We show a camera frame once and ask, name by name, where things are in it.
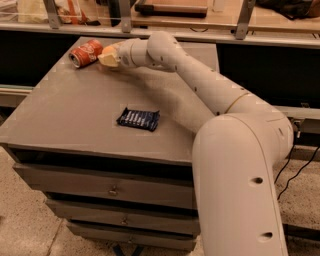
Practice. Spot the top grey drawer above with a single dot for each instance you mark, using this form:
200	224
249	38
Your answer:
108	185

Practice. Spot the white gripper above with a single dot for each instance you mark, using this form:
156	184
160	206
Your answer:
124	55

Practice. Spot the grey metal bracket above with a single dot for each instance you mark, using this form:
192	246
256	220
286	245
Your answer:
53	17
244	19
125	12

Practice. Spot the orange fruit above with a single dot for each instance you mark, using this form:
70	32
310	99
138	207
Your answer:
109	50

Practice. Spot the long metal rail shelf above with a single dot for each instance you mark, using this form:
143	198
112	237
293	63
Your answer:
306	41

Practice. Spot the red coke can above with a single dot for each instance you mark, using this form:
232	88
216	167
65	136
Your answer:
86	53

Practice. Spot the grey metal bracket middle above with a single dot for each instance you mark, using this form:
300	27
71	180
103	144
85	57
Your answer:
125	12

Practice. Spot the grey metal bracket left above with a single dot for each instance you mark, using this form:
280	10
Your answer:
53	17

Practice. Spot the grey metal bracket right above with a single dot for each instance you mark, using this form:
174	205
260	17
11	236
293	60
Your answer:
244	19

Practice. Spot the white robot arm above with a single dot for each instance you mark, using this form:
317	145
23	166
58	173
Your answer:
233	153

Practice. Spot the grey drawer cabinet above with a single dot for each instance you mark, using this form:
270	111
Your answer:
69	120

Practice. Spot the grey drawer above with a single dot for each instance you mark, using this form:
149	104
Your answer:
125	217
133	236
108	185

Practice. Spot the bottom grey drawer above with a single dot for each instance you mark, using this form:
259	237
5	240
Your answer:
133	236

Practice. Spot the middle grey drawer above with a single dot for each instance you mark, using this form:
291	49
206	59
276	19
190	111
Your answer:
125	217

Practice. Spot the dark blue snack bar wrapper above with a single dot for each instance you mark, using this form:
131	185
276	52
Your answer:
146	120

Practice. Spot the black floor stand bar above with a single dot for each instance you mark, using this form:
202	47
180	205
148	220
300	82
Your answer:
302	232

